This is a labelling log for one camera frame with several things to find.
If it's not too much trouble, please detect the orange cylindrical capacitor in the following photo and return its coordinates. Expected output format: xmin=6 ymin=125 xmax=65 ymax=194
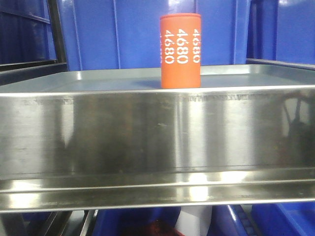
xmin=160 ymin=13 xmax=201 ymax=89

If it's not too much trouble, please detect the blue plastic bin behind shelf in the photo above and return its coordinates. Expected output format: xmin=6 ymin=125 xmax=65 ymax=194
xmin=57 ymin=0 xmax=250 ymax=71

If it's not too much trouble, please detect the stainless steel shelf tray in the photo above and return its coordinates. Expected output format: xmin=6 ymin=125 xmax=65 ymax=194
xmin=0 ymin=64 xmax=315 ymax=212

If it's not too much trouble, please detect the blue bin far right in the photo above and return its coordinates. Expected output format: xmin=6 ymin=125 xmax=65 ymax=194
xmin=247 ymin=0 xmax=315 ymax=64

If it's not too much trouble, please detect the blue bin below shelf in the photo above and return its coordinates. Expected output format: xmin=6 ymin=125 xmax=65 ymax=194
xmin=92 ymin=202 xmax=315 ymax=236

